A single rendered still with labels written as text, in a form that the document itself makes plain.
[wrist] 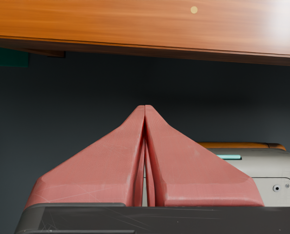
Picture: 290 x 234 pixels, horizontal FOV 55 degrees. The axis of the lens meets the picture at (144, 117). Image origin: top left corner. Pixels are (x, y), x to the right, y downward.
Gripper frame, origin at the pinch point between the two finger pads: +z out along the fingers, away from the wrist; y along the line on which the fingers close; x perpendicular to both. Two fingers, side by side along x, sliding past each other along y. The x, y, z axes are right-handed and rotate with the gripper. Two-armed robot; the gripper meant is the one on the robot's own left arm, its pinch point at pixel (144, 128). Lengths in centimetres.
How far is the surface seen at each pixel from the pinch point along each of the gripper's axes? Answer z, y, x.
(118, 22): 24.4, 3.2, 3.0
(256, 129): 80, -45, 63
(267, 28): 24.1, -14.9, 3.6
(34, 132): 79, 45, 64
